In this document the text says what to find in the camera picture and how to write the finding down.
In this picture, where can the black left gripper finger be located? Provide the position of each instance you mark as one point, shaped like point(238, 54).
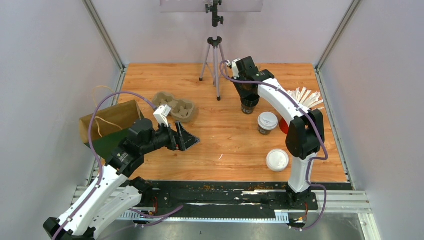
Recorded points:
point(188, 141)
point(181, 131)

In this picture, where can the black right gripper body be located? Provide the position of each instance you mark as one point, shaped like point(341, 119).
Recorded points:
point(242, 89)

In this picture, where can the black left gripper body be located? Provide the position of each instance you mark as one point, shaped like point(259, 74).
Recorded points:
point(165, 137)

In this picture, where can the white single cup lid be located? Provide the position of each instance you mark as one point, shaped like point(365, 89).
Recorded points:
point(267, 117)

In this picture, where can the brown coffee cup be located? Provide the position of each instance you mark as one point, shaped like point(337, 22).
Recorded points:
point(265, 127)

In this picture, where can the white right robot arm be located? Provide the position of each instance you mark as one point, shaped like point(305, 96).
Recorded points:
point(306, 135)

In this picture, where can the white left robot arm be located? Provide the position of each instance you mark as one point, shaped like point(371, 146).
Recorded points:
point(93, 212)

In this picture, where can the grey pulp cup carrier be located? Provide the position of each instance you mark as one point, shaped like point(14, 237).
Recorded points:
point(182, 110)

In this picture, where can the blue small block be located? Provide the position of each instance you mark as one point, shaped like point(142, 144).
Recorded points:
point(264, 72)

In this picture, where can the black paper cup stack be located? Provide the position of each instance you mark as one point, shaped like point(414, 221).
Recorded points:
point(249, 103)

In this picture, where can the green paper bag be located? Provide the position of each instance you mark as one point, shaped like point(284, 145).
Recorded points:
point(110, 126)

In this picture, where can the white wrapped straws bundle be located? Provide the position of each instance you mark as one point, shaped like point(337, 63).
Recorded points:
point(308, 98)

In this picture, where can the red straw holder cup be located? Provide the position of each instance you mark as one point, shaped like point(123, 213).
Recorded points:
point(284, 127)

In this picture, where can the white plastic lid stack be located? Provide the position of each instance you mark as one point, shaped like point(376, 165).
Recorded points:
point(277, 160)

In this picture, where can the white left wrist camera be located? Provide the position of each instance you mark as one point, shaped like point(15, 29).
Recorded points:
point(161, 114)

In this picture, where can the grey camera tripod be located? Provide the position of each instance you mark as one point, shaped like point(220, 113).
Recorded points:
point(214, 42)

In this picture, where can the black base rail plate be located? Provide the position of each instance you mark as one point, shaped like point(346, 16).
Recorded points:
point(248, 201)

